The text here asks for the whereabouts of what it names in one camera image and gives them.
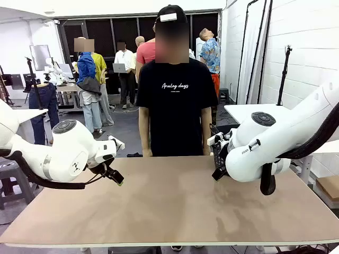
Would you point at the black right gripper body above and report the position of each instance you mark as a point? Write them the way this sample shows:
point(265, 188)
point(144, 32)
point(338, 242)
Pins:
point(226, 140)

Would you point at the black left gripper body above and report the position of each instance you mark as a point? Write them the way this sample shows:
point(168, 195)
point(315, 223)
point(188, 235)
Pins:
point(108, 169)

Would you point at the person's right forearm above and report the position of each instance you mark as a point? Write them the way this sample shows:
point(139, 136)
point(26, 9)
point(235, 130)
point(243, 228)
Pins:
point(144, 127)

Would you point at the person's left forearm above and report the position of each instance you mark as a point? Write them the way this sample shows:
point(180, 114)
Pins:
point(205, 127)

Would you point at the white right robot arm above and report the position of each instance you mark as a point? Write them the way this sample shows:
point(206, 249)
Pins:
point(251, 164)

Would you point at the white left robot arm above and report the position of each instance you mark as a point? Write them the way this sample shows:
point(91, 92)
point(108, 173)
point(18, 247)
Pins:
point(66, 158)

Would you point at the person's left hand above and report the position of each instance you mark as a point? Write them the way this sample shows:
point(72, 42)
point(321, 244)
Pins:
point(206, 152)

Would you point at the person's right hand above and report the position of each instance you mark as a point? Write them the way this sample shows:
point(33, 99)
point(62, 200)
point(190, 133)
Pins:
point(147, 153)

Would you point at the black mesh plastic basket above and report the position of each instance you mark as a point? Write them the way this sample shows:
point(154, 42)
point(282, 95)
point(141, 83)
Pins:
point(219, 156)

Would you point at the dark cloth on floor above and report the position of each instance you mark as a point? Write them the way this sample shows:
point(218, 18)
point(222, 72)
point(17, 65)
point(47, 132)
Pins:
point(134, 155)

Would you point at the small black stool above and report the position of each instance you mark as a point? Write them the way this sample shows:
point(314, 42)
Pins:
point(224, 94)

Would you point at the person in black t-shirt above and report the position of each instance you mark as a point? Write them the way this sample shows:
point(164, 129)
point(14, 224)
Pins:
point(174, 111)

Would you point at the mannequin with blue jeans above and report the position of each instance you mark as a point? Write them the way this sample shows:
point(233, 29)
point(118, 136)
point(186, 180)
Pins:
point(50, 105)

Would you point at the mannequin in floral shirt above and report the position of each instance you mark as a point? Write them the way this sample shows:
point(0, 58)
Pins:
point(212, 55)

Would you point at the black slim light stand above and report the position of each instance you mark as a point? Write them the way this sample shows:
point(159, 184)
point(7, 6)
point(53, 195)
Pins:
point(284, 74)

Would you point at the background work table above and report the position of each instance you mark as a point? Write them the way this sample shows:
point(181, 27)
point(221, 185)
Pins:
point(66, 88)

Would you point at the grey plastic stool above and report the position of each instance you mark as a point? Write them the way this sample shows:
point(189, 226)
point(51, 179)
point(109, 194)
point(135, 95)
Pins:
point(16, 174)

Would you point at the small white side table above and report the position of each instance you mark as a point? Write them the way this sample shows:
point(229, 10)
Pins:
point(31, 113)

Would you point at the grey laptop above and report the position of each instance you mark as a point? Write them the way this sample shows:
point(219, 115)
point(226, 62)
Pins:
point(119, 68)

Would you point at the brown cardboard box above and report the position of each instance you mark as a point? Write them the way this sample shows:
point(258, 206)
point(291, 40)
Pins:
point(328, 189)

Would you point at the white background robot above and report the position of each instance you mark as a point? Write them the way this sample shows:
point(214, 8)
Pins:
point(54, 71)

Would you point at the person in white shirt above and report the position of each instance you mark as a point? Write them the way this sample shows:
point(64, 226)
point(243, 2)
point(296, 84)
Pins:
point(125, 56)

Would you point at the dark monitor screen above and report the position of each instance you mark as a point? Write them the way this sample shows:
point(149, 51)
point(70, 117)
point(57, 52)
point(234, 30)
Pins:
point(16, 81)

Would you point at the bald beige mannequin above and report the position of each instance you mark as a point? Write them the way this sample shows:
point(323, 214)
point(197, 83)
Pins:
point(139, 41)

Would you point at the white ceiling smoke detector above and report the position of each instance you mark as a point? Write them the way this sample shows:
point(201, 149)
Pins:
point(49, 12)

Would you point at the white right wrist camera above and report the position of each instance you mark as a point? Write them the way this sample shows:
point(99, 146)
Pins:
point(213, 140)

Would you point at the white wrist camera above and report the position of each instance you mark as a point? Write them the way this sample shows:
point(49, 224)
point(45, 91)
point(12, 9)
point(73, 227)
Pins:
point(213, 140)
point(116, 142)

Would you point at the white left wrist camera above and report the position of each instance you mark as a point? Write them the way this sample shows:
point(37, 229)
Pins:
point(116, 142)

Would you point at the black tripod with camera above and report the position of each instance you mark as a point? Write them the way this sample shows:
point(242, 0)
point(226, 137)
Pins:
point(33, 76)

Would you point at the grey wall board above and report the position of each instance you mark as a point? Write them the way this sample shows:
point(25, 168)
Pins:
point(39, 56)

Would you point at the white head-mounted camera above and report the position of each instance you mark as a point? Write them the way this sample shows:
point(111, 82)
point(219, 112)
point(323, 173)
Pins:
point(168, 17)

